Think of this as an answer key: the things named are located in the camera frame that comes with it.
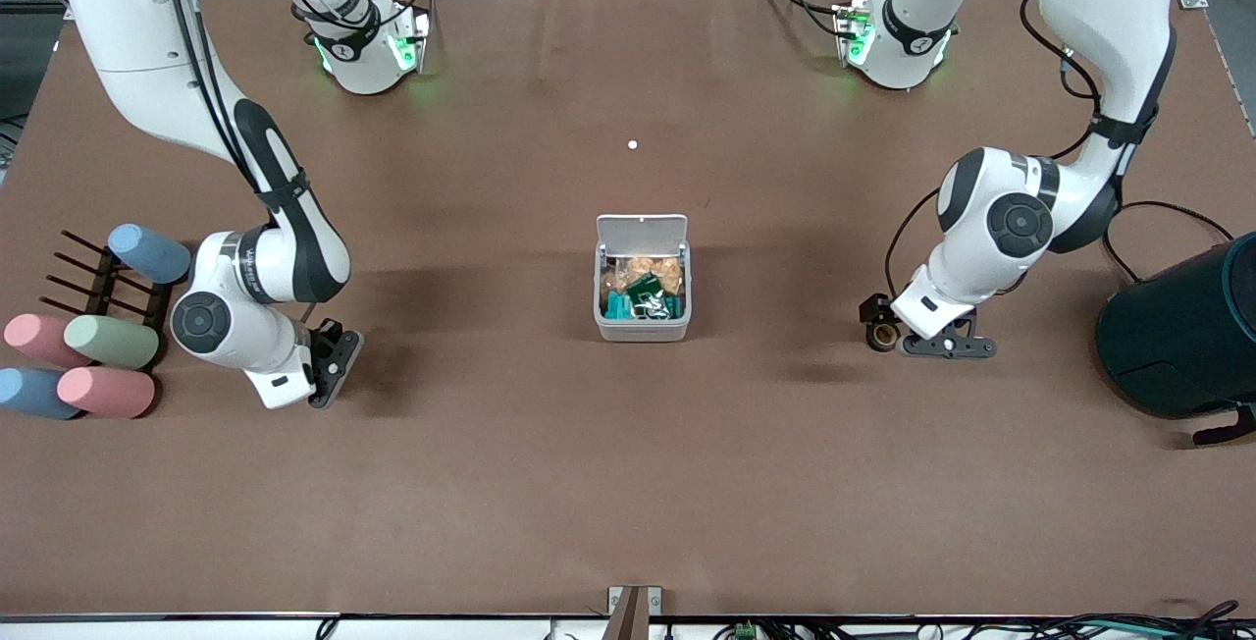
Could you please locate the metal edge bracket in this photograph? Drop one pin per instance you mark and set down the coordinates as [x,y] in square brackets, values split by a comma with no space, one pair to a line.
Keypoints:
[635,611]

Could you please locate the pink cup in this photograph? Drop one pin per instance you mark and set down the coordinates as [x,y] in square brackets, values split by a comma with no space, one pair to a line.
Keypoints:
[106,393]
[34,338]

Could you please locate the blue cup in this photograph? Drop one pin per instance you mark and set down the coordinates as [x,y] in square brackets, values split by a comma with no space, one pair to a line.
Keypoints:
[149,253]
[34,395]

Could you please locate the teal wrapper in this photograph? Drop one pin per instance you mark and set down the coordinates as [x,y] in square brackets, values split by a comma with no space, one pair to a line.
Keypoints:
[618,306]

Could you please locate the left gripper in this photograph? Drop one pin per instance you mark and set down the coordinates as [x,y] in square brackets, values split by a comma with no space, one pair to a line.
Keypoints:
[872,311]

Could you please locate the white square trash bin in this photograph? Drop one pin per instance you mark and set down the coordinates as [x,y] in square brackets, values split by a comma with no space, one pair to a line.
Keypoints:
[643,272]

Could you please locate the dark green packet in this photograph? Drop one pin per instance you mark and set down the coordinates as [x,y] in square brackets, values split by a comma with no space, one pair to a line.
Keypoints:
[648,292]

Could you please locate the black tape roll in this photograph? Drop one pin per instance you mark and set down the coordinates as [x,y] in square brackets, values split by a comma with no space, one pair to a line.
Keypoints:
[883,336]

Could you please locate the green cup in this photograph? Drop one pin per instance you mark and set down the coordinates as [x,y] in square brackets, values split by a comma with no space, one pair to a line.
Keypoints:
[111,342]

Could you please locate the black cup rack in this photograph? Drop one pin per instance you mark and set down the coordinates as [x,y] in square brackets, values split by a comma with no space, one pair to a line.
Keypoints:
[103,296]

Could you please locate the tan crumpled snack wrapper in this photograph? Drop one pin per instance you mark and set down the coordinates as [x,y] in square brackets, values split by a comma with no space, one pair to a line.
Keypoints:
[667,269]

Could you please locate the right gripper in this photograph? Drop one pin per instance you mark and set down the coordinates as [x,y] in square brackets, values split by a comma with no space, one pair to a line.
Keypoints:
[320,348]

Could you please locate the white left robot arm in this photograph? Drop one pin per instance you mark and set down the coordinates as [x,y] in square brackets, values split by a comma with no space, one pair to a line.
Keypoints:
[1109,12]

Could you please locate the white table edge rail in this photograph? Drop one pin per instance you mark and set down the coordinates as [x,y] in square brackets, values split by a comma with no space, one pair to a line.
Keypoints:
[196,630]

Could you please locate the brown table cover sheet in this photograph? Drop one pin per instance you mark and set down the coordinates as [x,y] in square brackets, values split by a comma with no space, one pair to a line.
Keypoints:
[628,473]

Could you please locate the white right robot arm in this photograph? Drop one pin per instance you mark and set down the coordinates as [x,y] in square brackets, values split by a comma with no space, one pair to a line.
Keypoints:
[147,31]

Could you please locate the metal base connector plate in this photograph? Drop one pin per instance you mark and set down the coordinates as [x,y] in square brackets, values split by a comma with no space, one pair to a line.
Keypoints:
[852,26]
[417,36]

